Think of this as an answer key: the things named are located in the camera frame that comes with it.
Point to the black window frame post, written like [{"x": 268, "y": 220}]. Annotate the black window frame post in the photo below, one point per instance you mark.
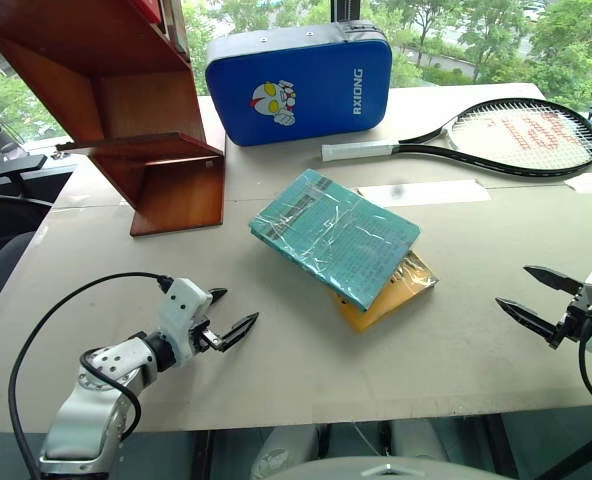
[{"x": 345, "y": 10}]

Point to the black office chair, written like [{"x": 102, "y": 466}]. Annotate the black office chair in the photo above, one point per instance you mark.
[{"x": 1, "y": 275}]

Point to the long white tape strip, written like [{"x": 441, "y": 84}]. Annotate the long white tape strip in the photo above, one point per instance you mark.
[{"x": 436, "y": 192}]

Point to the yellow plastic-wrapped book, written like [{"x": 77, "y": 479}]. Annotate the yellow plastic-wrapped book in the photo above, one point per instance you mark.
[{"x": 371, "y": 317}]

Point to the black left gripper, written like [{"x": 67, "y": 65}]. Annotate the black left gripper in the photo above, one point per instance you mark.
[{"x": 207, "y": 339}]

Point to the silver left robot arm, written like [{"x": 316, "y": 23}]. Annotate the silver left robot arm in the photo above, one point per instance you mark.
[{"x": 91, "y": 420}]

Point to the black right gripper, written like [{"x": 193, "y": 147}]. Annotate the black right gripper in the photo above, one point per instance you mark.
[{"x": 578, "y": 315}]

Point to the brown wooden shelf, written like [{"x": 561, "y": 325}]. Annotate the brown wooden shelf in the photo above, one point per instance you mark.
[{"x": 126, "y": 100}]

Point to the blue cartoon kick pad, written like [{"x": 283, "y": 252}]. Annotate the blue cartoon kick pad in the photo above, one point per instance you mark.
[{"x": 306, "y": 100}]

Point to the teal plastic-wrapped book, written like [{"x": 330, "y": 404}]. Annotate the teal plastic-wrapped book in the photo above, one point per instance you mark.
[{"x": 336, "y": 235}]

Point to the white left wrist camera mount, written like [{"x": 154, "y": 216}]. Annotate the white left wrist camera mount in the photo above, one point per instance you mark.
[{"x": 181, "y": 305}]

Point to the black chair armrest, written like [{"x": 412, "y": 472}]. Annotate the black chair armrest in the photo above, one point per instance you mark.
[{"x": 13, "y": 167}]

